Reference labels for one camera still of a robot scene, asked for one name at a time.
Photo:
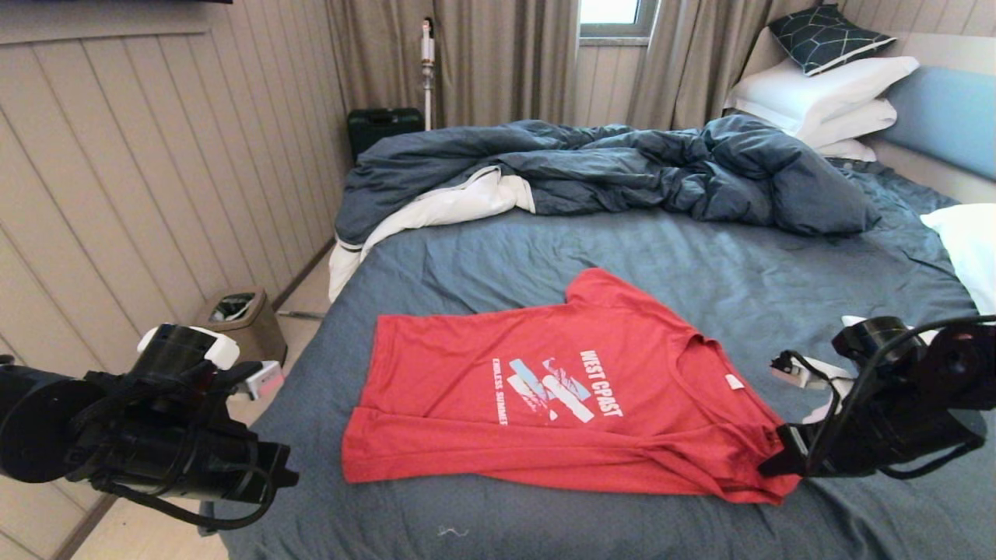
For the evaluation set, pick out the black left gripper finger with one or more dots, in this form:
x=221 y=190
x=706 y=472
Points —
x=284 y=460
x=282 y=481

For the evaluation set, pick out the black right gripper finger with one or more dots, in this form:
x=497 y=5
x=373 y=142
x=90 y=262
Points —
x=790 y=465
x=794 y=442

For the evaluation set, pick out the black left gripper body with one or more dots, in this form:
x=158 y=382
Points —
x=202 y=467

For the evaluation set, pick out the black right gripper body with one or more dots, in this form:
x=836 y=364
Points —
x=887 y=443

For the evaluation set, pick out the red printed t-shirt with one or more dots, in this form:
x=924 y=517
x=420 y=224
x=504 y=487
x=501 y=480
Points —
x=506 y=443

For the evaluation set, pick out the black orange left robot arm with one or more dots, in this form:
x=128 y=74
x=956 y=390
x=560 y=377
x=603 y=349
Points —
x=39 y=420

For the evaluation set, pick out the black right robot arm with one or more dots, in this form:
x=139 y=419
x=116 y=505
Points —
x=965 y=365

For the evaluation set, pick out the flat white remote control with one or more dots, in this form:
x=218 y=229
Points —
x=850 y=320

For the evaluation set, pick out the beige trash bin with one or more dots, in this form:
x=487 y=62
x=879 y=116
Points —
x=249 y=334

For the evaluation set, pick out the thin grey floor rod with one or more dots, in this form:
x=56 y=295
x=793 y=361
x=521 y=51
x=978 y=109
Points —
x=303 y=314

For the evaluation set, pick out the small white thread scrap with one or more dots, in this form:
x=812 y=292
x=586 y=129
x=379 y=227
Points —
x=445 y=533

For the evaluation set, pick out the blue-grey bed sheet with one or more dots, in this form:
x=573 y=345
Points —
x=700 y=264

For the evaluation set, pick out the dark blue crumpled duvet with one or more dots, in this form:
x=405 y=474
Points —
x=622 y=163

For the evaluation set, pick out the blue headboard cushion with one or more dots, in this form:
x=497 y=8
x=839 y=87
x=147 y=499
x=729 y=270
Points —
x=949 y=117

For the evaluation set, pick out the dark green suitcase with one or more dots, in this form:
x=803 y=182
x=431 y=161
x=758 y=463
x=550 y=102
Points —
x=381 y=128

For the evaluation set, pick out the large white pillow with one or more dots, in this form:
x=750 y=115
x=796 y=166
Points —
x=809 y=89

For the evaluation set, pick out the beige curtain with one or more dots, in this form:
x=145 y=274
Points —
x=685 y=62
x=506 y=62

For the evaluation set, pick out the dark geometric patterned cushion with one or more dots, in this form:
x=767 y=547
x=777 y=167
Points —
x=825 y=35

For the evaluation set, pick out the white stick vacuum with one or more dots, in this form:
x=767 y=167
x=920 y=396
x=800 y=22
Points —
x=427 y=47

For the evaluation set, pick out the window with grey frame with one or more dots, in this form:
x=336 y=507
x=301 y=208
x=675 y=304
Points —
x=611 y=9

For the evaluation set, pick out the black wall screen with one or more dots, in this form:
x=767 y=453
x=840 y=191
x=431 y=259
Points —
x=117 y=1

